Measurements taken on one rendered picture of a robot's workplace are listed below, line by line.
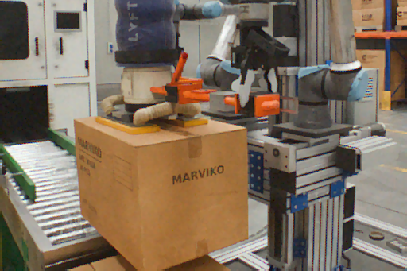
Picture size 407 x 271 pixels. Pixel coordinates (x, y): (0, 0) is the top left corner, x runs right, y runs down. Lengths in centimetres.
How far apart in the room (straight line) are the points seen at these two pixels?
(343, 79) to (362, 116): 57
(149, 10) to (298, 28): 71
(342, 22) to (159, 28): 62
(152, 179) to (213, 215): 27
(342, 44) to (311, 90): 22
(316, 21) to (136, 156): 100
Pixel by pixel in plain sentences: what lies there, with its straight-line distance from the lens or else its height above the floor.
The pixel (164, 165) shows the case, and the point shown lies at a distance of 129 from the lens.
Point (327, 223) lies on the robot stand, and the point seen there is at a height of 52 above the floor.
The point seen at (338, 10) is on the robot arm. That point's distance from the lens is 149.
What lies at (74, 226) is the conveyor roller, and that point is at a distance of 211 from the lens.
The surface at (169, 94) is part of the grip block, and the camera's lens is 135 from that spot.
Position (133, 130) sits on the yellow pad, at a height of 109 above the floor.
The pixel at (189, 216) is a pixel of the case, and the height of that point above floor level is 82.
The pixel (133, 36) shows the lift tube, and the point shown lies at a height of 138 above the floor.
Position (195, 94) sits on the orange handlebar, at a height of 121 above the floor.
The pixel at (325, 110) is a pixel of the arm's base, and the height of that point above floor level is 110.
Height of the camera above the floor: 135
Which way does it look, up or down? 5 degrees down
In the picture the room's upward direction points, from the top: straight up
